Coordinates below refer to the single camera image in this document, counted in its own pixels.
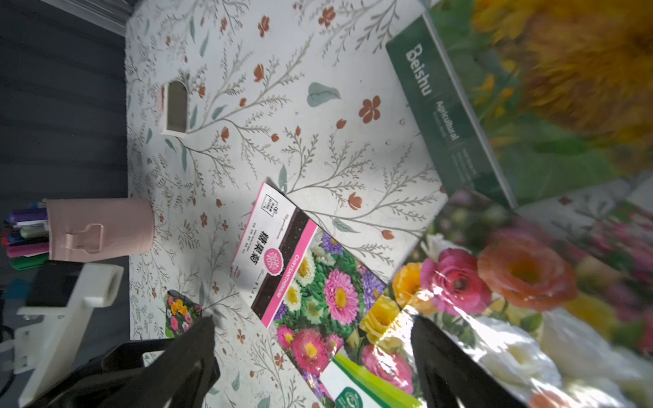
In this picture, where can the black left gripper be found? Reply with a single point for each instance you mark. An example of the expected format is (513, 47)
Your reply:
(103, 375)

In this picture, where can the mixed ranunculus seed packet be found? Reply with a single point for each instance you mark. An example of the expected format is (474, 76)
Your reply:
(556, 324)

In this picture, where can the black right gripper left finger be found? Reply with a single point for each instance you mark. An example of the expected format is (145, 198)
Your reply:
(180, 377)

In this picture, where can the green mimosa seed packet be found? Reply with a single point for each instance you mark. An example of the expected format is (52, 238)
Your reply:
(181, 313)

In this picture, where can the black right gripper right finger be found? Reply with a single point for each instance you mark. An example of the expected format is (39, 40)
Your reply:
(448, 377)

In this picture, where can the yellow sunflower seed packet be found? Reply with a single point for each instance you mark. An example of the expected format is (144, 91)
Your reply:
(526, 100)

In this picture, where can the chrysanthemum seed packet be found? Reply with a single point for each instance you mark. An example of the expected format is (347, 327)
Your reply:
(301, 283)

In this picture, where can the pink pen cup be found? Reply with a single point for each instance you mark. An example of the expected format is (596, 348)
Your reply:
(77, 231)

